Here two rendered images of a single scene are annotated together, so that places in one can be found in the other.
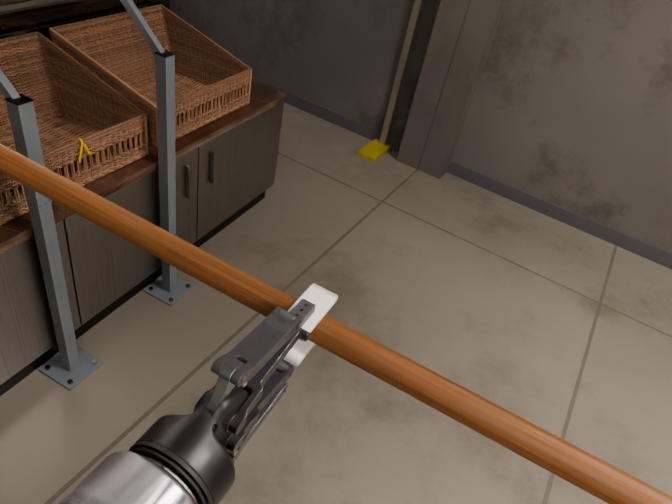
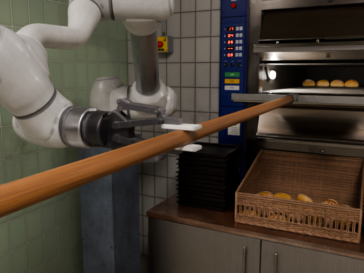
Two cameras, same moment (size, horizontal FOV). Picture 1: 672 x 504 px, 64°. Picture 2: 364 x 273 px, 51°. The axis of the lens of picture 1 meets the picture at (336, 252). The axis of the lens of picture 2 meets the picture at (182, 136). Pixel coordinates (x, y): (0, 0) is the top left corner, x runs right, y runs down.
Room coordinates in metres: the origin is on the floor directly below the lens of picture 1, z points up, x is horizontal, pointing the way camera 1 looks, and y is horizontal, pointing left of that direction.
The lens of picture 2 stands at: (0.47, -0.68, 1.30)
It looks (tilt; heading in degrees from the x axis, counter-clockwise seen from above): 10 degrees down; 97
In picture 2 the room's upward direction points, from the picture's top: straight up
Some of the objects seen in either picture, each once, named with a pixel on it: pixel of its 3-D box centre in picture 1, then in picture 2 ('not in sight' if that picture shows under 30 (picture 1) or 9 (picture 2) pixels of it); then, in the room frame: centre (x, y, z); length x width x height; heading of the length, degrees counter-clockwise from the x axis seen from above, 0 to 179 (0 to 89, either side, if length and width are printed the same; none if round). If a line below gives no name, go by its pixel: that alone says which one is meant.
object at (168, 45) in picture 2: not in sight; (163, 44); (0.04, 1.73, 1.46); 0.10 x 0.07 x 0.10; 160
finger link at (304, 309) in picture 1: (296, 313); (168, 116); (0.35, 0.02, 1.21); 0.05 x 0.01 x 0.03; 160
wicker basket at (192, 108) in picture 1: (159, 69); not in sight; (1.95, 0.81, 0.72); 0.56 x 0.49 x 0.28; 160
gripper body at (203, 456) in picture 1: (204, 441); (113, 130); (0.23, 0.07, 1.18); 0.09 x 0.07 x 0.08; 160
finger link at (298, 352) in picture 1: (302, 336); (181, 146); (0.38, 0.01, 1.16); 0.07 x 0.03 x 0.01; 160
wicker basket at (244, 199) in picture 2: not in sight; (302, 189); (0.82, 1.23, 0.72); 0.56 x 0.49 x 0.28; 162
